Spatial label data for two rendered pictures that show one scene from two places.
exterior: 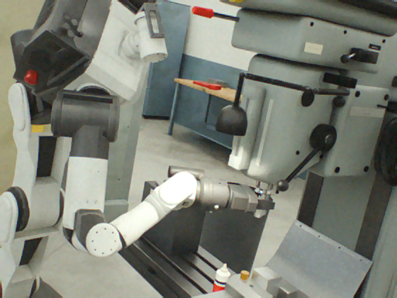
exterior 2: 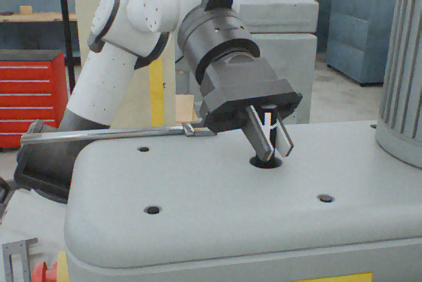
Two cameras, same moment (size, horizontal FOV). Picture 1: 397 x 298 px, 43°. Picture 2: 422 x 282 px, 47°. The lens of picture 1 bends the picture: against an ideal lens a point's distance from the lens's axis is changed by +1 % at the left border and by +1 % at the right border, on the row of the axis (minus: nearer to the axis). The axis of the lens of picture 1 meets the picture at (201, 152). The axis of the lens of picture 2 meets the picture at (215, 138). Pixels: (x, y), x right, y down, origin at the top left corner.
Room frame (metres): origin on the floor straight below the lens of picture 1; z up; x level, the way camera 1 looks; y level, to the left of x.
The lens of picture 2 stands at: (0.83, -0.37, 2.12)
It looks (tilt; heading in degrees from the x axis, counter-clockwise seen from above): 22 degrees down; 28
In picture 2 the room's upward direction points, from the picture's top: 1 degrees clockwise
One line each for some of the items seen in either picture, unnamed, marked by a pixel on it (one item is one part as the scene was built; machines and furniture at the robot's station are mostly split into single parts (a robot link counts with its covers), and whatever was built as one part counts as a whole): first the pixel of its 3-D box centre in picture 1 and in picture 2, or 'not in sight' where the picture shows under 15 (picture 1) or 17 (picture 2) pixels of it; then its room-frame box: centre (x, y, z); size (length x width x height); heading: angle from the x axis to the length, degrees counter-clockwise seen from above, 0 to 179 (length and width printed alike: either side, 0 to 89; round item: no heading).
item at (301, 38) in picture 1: (309, 42); not in sight; (1.33, -0.22, 1.68); 0.34 x 0.24 x 0.10; 129
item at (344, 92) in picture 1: (332, 91); not in sight; (1.12, -0.26, 1.58); 0.17 x 0.01 x 0.01; 142
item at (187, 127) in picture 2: not in sight; (121, 133); (1.28, 0.01, 1.89); 0.24 x 0.04 x 0.01; 130
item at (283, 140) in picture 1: (281, 120); not in sight; (1.31, -0.19, 1.47); 0.21 x 0.19 x 0.32; 39
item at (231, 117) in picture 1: (232, 118); not in sight; (1.13, -0.06, 1.48); 0.07 x 0.07 x 0.06
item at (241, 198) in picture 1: (229, 197); not in sight; (1.28, -0.10, 1.24); 0.13 x 0.12 x 0.10; 14
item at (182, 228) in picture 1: (171, 213); not in sight; (1.63, 0.06, 1.02); 0.22 x 0.12 x 0.20; 41
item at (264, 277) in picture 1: (265, 282); not in sight; (1.24, -0.24, 1.03); 0.06 x 0.05 x 0.06; 39
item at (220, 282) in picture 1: (221, 281); not in sight; (1.31, -0.13, 0.98); 0.04 x 0.04 x 0.11
